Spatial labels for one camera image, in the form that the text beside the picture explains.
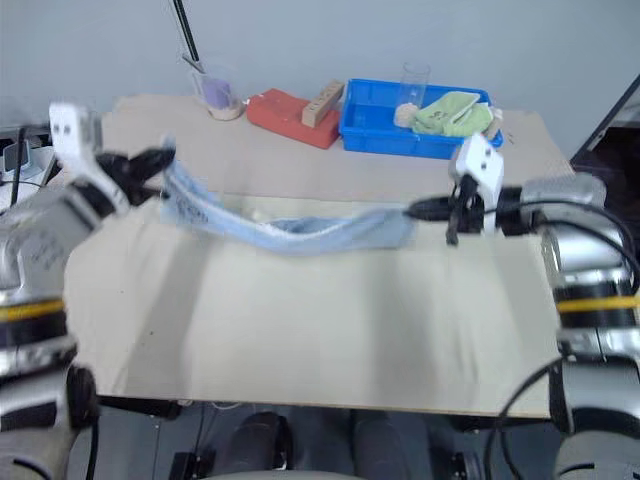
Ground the green cloth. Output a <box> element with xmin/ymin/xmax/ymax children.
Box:
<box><xmin>411</xmin><ymin>94</ymin><xmax>495</xmax><ymax>138</ymax></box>

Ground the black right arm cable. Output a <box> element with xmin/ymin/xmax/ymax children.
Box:
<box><xmin>517</xmin><ymin>198</ymin><xmax>640</xmax><ymax>296</ymax></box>

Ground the dark furniture panel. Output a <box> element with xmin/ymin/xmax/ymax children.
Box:
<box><xmin>569</xmin><ymin>73</ymin><xmax>640</xmax><ymax>177</ymax></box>

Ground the black rod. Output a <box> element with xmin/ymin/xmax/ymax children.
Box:
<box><xmin>172</xmin><ymin>0</ymin><xmax>206</xmax><ymax>74</ymax></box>

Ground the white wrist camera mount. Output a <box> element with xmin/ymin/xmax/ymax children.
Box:
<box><xmin>48</xmin><ymin>101</ymin><xmax>132</xmax><ymax>217</ymax></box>
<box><xmin>447</xmin><ymin>134</ymin><xmax>505</xmax><ymax>234</ymax></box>

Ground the black hanging cable loop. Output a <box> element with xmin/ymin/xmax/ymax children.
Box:
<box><xmin>484</xmin><ymin>359</ymin><xmax>564</xmax><ymax>480</ymax></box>

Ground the clear plastic cup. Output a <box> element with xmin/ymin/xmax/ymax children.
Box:
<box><xmin>399</xmin><ymin>61</ymin><xmax>432</xmax><ymax>109</ymax></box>

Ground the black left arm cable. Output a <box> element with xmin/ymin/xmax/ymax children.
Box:
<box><xmin>83</xmin><ymin>414</ymin><xmax>102</xmax><ymax>480</ymax></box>

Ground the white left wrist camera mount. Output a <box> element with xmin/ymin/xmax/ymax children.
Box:
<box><xmin>48</xmin><ymin>101</ymin><xmax>132</xmax><ymax>217</ymax></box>

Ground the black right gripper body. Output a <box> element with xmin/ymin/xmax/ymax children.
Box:
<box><xmin>451</xmin><ymin>174</ymin><xmax>486</xmax><ymax>235</ymax></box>

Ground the clear glass beaker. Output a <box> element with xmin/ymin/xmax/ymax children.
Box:
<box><xmin>191</xmin><ymin>63</ymin><xmax>247</xmax><ymax>122</ymax></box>

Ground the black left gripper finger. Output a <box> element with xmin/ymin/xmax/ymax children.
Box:
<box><xmin>142</xmin><ymin>157</ymin><xmax>176</xmax><ymax>184</ymax></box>
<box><xmin>129</xmin><ymin>143</ymin><xmax>177</xmax><ymax>171</ymax></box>

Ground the purple item in beaker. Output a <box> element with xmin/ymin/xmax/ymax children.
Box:
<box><xmin>201</xmin><ymin>77</ymin><xmax>235</xmax><ymax>109</ymax></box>

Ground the blue plastic bin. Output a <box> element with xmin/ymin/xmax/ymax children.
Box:
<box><xmin>338</xmin><ymin>77</ymin><xmax>504</xmax><ymax>161</ymax></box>

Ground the thin black cable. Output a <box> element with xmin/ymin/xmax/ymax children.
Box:
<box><xmin>8</xmin><ymin>126</ymin><xmax>27</xmax><ymax>207</ymax></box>

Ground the red block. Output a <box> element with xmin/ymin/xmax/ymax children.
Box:
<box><xmin>245</xmin><ymin>87</ymin><xmax>344</xmax><ymax>150</ymax></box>

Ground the dark rounded shape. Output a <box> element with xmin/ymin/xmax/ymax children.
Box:
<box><xmin>218</xmin><ymin>411</ymin><xmax>295</xmax><ymax>474</ymax></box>

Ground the wooden block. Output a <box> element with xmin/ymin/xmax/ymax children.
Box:
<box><xmin>301</xmin><ymin>79</ymin><xmax>347</xmax><ymax>128</ymax></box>

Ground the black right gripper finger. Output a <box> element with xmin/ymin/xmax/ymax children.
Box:
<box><xmin>445</xmin><ymin>199</ymin><xmax>464</xmax><ymax>247</ymax></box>
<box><xmin>403</xmin><ymin>196</ymin><xmax>456</xmax><ymax>221</ymax></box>

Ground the light blue towel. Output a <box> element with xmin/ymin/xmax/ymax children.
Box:
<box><xmin>159</xmin><ymin>133</ymin><xmax>420</xmax><ymax>258</ymax></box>

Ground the brown cardboard sheet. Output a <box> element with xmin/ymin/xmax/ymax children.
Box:
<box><xmin>98</xmin><ymin>93</ymin><xmax>577</xmax><ymax>202</ymax></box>

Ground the black table frame bar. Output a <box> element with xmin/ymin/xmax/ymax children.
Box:
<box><xmin>96</xmin><ymin>393</ymin><xmax>183</xmax><ymax>422</ymax></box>

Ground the beige crumpled ball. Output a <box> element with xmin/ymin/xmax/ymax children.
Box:
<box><xmin>394</xmin><ymin>102</ymin><xmax>419</xmax><ymax>129</ymax></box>

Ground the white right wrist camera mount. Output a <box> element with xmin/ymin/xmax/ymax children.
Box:
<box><xmin>447</xmin><ymin>134</ymin><xmax>505</xmax><ymax>234</ymax></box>

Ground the grey device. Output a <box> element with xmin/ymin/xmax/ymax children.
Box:
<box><xmin>0</xmin><ymin>138</ymin><xmax>54</xmax><ymax>177</ymax></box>

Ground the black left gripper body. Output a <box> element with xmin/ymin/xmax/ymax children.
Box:
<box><xmin>96</xmin><ymin>151</ymin><xmax>152</xmax><ymax>207</ymax></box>

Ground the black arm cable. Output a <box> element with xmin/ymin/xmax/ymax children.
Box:
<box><xmin>517</xmin><ymin>198</ymin><xmax>640</xmax><ymax>296</ymax></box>
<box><xmin>83</xmin><ymin>414</ymin><xmax>102</xmax><ymax>480</ymax></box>

